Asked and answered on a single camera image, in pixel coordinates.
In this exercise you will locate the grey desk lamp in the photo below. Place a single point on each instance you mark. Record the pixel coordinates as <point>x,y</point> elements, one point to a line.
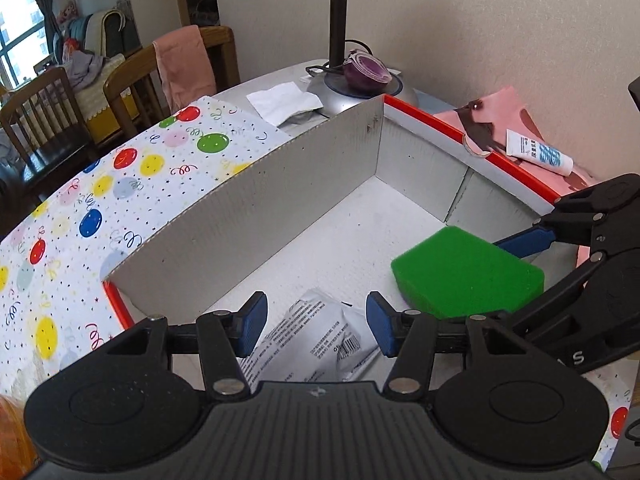
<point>337,35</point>

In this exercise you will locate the white red-edged cardboard box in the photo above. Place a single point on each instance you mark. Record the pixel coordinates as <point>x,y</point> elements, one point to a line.
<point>325,240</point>

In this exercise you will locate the balloon print tablecloth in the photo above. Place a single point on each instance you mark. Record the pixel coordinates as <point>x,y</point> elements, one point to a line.
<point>100,200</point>

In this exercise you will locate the white printed plastic packet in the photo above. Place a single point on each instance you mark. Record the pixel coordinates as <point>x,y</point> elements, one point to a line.
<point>310,330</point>

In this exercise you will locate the orange bag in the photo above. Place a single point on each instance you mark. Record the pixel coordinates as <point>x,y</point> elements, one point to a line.
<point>12,435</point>

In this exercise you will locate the white tissue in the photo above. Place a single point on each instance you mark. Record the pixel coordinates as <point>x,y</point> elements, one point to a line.
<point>280,102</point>

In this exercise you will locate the white cream tube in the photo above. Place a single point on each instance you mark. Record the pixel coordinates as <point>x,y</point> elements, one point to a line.
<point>537,152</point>

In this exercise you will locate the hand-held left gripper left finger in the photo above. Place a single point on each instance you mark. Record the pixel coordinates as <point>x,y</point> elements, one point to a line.
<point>252,321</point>

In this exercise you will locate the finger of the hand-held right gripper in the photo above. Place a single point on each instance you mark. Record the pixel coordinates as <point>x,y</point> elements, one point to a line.
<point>525,243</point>
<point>555,302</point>

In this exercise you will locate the dark slatted wooden chair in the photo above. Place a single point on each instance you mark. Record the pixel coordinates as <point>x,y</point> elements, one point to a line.
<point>45,95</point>

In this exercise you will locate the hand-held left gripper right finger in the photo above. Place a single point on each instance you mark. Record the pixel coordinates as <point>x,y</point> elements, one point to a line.
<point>377,324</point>

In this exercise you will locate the window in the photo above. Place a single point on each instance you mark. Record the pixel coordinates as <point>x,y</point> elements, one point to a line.
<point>20,25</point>

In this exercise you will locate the pink towel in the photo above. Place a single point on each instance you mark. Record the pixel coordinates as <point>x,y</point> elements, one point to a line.
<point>182,65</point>

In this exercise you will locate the sofa with clothes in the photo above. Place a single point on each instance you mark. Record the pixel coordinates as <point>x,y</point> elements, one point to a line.
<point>107,115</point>

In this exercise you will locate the green sponge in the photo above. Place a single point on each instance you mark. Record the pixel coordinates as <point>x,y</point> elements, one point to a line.
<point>460,270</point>

